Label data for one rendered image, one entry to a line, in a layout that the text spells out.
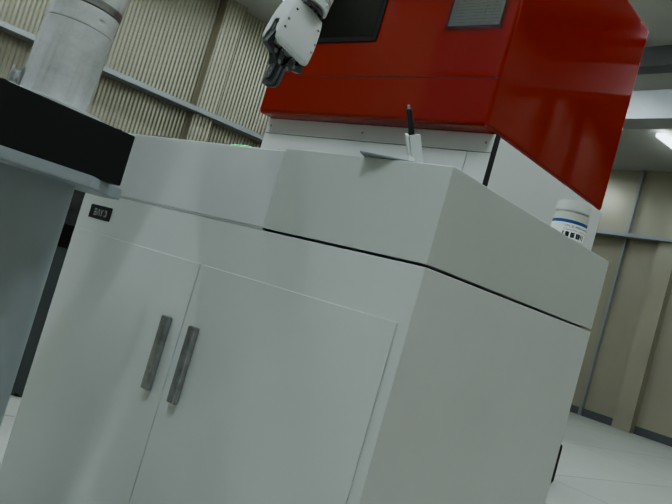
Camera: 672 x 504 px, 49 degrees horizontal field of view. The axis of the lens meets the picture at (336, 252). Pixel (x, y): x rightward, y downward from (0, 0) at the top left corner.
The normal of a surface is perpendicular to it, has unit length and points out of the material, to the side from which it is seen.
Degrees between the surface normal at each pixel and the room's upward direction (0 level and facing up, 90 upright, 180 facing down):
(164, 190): 90
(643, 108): 90
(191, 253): 90
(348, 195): 90
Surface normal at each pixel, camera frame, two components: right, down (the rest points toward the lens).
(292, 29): 0.65, 0.18
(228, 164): -0.63, -0.22
